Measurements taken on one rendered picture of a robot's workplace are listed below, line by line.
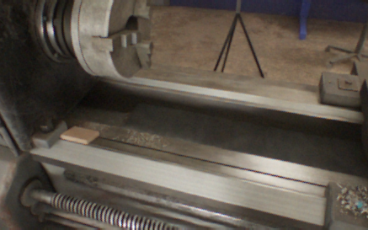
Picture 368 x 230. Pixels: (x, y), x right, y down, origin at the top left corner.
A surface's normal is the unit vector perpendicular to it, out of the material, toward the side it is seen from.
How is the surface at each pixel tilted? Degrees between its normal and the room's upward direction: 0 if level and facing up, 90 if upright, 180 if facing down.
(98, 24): 62
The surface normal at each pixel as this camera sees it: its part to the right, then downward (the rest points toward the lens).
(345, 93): -0.03, -0.76
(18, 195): 0.95, 0.18
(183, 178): -0.20, -0.26
